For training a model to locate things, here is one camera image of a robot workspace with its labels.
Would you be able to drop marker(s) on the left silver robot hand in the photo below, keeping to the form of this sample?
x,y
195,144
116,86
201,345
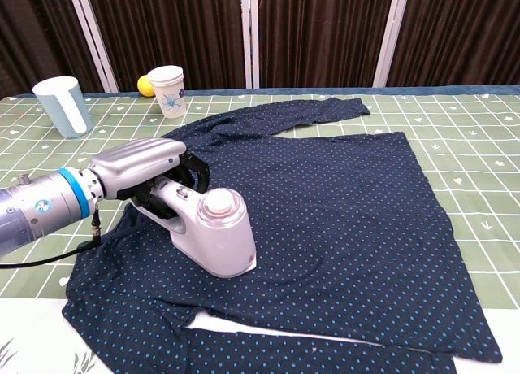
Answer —
x,y
134,162

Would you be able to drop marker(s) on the white handheld garment steamer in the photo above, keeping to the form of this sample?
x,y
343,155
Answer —
x,y
223,244

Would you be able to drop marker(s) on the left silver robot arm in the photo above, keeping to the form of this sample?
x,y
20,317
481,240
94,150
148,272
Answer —
x,y
40,207

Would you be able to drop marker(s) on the paper cup blue flower print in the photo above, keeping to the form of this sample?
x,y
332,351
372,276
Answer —
x,y
170,97

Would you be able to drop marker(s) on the yellow ball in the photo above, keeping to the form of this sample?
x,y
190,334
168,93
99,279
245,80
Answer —
x,y
144,86

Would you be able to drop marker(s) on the light blue measuring cup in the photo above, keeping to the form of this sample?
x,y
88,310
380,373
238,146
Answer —
x,y
61,110

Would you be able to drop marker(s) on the dark curtain partition panel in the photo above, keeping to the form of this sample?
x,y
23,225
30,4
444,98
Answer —
x,y
321,32
174,32
459,32
32,32

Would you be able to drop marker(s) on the navy polka dot shirt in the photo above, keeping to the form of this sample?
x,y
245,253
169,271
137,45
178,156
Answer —
x,y
345,211

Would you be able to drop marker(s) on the green checked tablecloth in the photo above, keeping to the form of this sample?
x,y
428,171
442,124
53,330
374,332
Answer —
x,y
467,166

